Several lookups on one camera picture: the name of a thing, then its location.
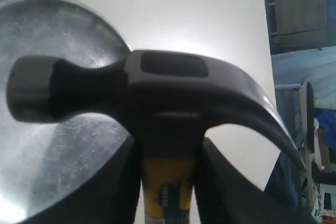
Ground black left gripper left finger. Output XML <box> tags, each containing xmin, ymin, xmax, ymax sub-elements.
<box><xmin>25</xmin><ymin>137</ymin><xmax>141</xmax><ymax>223</ymax></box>

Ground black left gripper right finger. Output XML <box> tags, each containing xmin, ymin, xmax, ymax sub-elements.
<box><xmin>195</xmin><ymin>138</ymin><xmax>316</xmax><ymax>223</ymax></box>

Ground black yellow claw hammer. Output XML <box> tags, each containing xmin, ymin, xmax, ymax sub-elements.
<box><xmin>6</xmin><ymin>49</ymin><xmax>307</xmax><ymax>224</ymax></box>

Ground round steel plate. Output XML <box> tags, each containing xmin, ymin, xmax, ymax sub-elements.
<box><xmin>1</xmin><ymin>0</ymin><xmax>129</xmax><ymax>223</ymax></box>

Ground background wooden shelf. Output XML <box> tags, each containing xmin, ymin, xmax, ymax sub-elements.
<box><xmin>265</xmin><ymin>0</ymin><xmax>335</xmax><ymax>55</ymax></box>

